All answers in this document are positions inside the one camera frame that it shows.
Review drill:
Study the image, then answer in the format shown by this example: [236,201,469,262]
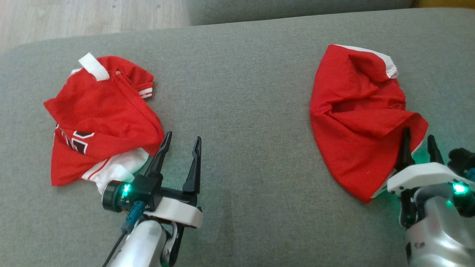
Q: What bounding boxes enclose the red basketball jersey white shoulders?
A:
[43,52,166,195]

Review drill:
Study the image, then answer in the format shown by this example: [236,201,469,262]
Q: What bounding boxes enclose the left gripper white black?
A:
[102,131,203,229]

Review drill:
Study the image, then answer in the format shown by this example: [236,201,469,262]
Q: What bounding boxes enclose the grey sofa back cushion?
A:
[184,0,414,26]

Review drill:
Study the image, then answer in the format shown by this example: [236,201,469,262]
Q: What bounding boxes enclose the red shorts white trim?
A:
[310,44,429,204]

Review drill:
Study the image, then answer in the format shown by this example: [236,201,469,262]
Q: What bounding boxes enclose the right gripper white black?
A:
[387,127,475,229]

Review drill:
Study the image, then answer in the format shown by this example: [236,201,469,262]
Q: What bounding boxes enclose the yellow cushion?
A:
[413,0,475,9]

